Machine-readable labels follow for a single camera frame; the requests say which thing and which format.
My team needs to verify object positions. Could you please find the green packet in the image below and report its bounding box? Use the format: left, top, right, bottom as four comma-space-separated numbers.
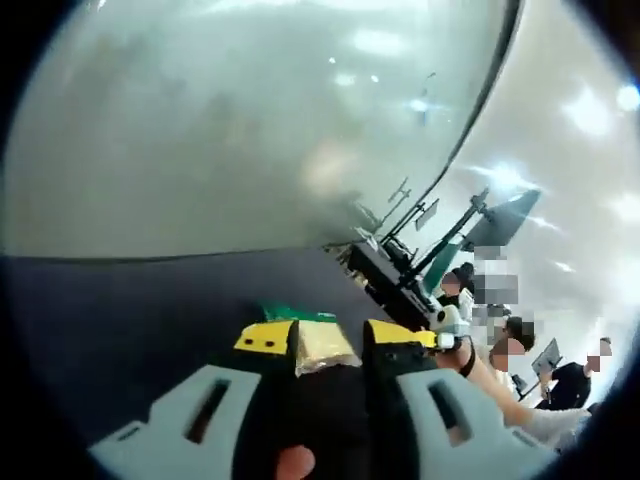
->
256, 298, 337, 325

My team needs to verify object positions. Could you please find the black desk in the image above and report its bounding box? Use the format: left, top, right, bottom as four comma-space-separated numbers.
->
346, 241, 442, 327

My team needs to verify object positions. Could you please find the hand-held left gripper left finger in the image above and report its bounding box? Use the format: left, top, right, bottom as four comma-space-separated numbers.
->
89, 321, 301, 480

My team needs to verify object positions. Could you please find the person's left hand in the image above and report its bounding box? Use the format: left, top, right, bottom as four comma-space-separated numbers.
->
276, 442, 317, 480

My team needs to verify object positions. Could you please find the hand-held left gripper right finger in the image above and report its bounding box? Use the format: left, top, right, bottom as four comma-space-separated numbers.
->
362, 318, 557, 480

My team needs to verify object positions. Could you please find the large black monitor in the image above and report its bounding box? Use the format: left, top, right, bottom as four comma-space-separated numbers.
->
462, 188, 544, 248

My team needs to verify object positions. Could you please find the packaged bread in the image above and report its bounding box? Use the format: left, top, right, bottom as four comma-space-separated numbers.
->
292, 319, 362, 380

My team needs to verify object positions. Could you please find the dark table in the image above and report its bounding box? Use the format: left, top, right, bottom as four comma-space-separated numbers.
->
3, 246, 401, 454

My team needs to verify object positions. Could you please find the tilted laptop screen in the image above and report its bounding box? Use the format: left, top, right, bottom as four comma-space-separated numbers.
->
531, 338, 565, 377

